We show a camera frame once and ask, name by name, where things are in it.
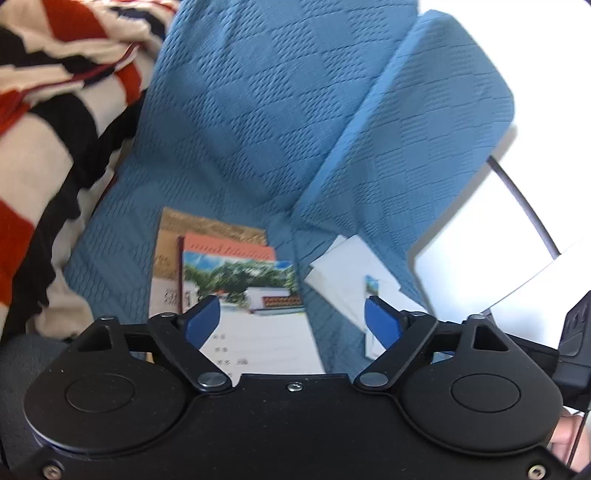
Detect blue textured chair cover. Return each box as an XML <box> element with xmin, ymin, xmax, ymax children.
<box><xmin>65</xmin><ymin>1</ymin><xmax>514</xmax><ymax>323</ymax></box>

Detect person's right hand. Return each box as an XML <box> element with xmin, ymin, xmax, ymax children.
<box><xmin>549</xmin><ymin>408</ymin><xmax>590</xmax><ymax>471</ymax></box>

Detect red black striped blanket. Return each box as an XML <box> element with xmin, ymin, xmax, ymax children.
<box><xmin>1</xmin><ymin>1</ymin><xmax>179</xmax><ymax>340</ymax></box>

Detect white paper sheets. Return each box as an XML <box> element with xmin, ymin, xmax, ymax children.
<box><xmin>304</xmin><ymin>235</ymin><xmax>425</xmax><ymax>360</ymax></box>

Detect tan painting cover book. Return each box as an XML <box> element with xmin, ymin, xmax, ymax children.
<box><xmin>148</xmin><ymin>207</ymin><xmax>267</xmax><ymax>317</ymax></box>

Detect white orange cartoon book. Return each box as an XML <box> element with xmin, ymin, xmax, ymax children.
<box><xmin>181</xmin><ymin>235</ymin><xmax>276</xmax><ymax>313</ymax></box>

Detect photo cover notebook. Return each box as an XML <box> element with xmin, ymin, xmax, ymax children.
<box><xmin>363</xmin><ymin>275</ymin><xmax>400</xmax><ymax>360</ymax></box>
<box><xmin>200</xmin><ymin>259</ymin><xmax>325</xmax><ymax>384</ymax></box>

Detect black wall rail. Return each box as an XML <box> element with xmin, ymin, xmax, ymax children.
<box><xmin>487</xmin><ymin>156</ymin><xmax>560</xmax><ymax>260</ymax></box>

